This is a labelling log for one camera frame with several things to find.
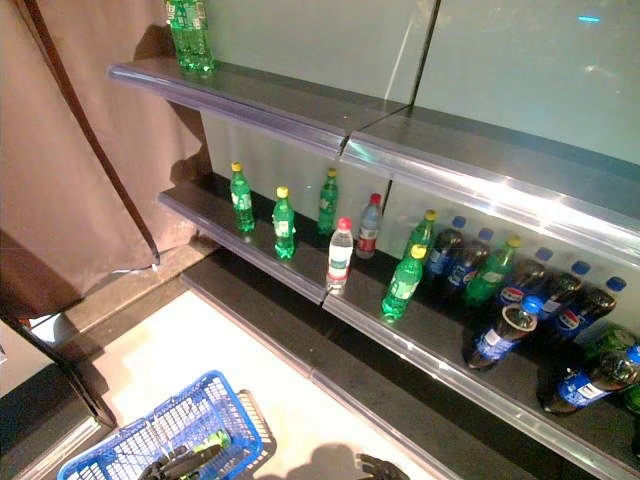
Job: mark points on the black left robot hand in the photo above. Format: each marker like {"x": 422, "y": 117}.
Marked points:
{"x": 170, "y": 470}

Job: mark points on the water bottle red label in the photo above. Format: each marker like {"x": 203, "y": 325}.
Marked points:
{"x": 368, "y": 230}

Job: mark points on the green Sprite bottle yellow cap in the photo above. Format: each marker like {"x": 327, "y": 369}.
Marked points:
{"x": 327, "y": 205}
{"x": 402, "y": 287}
{"x": 242, "y": 205}
{"x": 422, "y": 235}
{"x": 284, "y": 230}
{"x": 490, "y": 275}

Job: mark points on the dark green soda bottle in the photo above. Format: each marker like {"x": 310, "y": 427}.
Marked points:
{"x": 634, "y": 397}
{"x": 610, "y": 340}

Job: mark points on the water bottle green label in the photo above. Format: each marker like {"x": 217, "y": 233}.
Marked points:
{"x": 340, "y": 260}

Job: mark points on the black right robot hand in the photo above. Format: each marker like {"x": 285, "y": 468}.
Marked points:
{"x": 380, "y": 472}

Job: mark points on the black metal door frame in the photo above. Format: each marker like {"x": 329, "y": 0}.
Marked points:
{"x": 95, "y": 405}

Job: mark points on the hanging fabric curtain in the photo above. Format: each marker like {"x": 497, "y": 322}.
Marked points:
{"x": 75, "y": 150}

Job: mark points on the large green Sprite bottle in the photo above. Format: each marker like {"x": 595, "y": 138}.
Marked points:
{"x": 190, "y": 35}

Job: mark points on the black shelf base plinth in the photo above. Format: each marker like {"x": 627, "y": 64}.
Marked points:
{"x": 300, "y": 320}

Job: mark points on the blue plastic shopping basket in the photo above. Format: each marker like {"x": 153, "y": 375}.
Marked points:
{"x": 125, "y": 450}

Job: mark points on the small green drink bottle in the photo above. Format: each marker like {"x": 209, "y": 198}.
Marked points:
{"x": 215, "y": 441}

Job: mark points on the dark shelf upright post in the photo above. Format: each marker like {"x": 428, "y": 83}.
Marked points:
{"x": 426, "y": 50}

